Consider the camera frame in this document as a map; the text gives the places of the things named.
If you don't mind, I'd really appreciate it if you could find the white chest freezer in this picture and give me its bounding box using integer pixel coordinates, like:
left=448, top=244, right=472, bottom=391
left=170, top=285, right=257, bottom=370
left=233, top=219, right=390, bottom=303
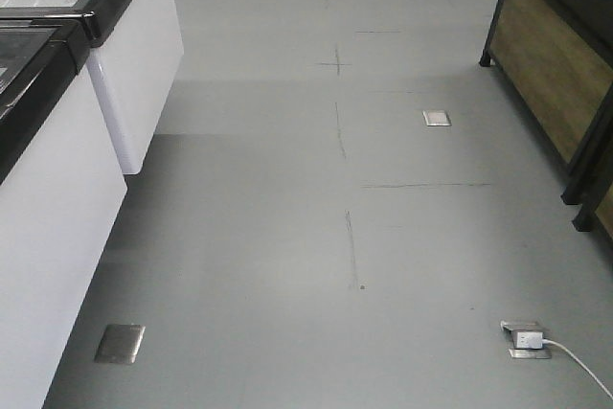
left=1, top=21, right=126, bottom=408
left=1, top=0, right=184, bottom=174

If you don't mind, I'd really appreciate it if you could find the near wooden display stand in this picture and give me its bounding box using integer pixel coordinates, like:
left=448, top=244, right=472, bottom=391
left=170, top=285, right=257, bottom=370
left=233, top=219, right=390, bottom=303
left=572, top=140, right=613, bottom=238

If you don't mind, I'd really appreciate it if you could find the white power adapter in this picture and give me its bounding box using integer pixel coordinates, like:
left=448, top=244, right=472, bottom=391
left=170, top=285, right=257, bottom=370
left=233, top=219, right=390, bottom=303
left=512, top=330, right=544, bottom=351

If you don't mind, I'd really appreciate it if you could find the wooden display stand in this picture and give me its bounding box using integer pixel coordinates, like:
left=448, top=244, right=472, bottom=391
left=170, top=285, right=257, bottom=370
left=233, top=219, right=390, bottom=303
left=572, top=140, right=613, bottom=238
left=479, top=0, right=612, bottom=204

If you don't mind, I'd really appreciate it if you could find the near white chest freezer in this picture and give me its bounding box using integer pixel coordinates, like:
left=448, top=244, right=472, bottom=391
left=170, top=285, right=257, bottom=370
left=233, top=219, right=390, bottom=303
left=1, top=21, right=126, bottom=408

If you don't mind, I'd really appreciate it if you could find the far metal floor plate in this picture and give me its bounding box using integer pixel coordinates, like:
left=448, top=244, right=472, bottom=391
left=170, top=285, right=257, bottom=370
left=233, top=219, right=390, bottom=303
left=422, top=110, right=452, bottom=127

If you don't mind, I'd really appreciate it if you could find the open floor socket box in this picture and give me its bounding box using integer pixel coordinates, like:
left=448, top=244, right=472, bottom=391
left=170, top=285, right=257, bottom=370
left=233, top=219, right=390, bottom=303
left=500, top=320, right=552, bottom=359

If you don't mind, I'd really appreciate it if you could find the far wooden display stand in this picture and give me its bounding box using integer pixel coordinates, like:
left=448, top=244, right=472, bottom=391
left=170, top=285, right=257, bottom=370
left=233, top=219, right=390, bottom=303
left=479, top=0, right=612, bottom=204

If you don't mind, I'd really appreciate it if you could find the white power cable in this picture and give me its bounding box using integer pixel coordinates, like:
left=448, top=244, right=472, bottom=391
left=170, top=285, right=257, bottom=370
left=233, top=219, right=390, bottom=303
left=542, top=339, right=613, bottom=396

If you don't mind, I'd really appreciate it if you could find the far white chest freezer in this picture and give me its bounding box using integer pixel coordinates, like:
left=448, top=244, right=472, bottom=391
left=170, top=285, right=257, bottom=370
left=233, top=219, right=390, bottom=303
left=1, top=0, right=184, bottom=174

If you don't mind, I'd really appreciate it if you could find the metal floor plate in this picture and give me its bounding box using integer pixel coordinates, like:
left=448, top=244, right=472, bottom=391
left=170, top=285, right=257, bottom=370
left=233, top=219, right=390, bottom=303
left=422, top=110, right=452, bottom=127
left=94, top=324, right=146, bottom=365

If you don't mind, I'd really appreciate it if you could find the left metal floor plate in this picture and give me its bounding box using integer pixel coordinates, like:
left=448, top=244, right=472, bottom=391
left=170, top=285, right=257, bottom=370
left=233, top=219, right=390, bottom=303
left=94, top=324, right=146, bottom=365

